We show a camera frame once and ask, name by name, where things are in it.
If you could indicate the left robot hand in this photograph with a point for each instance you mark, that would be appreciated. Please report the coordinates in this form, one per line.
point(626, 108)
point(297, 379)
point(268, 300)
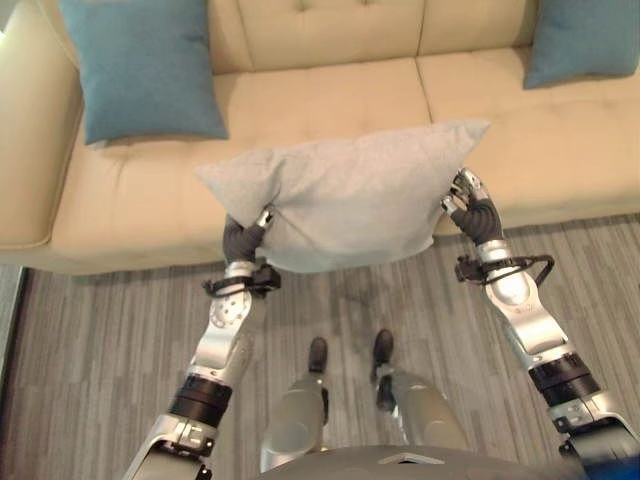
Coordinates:
point(240, 241)

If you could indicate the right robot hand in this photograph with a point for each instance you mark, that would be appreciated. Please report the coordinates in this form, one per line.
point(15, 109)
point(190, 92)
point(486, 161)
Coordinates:
point(479, 210)

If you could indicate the light grey cushion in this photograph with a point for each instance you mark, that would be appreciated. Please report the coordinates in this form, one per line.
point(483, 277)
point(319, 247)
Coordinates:
point(345, 200)

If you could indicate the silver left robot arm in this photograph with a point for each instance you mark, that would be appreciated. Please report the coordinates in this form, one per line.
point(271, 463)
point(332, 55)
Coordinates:
point(210, 360)

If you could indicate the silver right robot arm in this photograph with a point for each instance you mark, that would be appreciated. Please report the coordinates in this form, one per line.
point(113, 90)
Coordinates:
point(540, 340)

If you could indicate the cream leather sofa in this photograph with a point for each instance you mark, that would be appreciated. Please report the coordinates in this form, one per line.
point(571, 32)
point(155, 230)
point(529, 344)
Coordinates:
point(320, 100)

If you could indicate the dark left robot foot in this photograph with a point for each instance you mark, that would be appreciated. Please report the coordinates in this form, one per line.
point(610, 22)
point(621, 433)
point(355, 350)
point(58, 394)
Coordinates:
point(317, 353)

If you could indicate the dark robot foot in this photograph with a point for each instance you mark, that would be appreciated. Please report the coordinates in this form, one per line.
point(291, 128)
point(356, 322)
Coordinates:
point(383, 347)
point(317, 353)

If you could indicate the dark right robot foot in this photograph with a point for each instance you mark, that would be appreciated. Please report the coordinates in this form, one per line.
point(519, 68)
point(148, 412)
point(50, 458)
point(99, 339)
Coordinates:
point(383, 347)

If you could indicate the silver left robot leg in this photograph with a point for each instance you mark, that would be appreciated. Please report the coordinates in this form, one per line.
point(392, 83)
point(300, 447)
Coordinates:
point(295, 415)

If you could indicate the silver robot leg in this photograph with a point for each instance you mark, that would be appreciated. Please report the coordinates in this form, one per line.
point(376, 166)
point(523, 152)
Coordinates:
point(425, 415)
point(295, 415)

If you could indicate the large blue cushion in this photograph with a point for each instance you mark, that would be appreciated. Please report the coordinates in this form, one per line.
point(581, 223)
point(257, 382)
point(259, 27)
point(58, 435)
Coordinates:
point(145, 70)

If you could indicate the small blue cushion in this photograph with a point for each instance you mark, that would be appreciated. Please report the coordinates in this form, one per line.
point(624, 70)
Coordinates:
point(580, 42)

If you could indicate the silver right robot leg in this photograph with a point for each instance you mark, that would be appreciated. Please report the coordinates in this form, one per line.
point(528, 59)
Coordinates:
point(425, 415)

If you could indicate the grey robot torso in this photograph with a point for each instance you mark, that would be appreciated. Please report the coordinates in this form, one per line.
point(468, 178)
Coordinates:
point(415, 464)

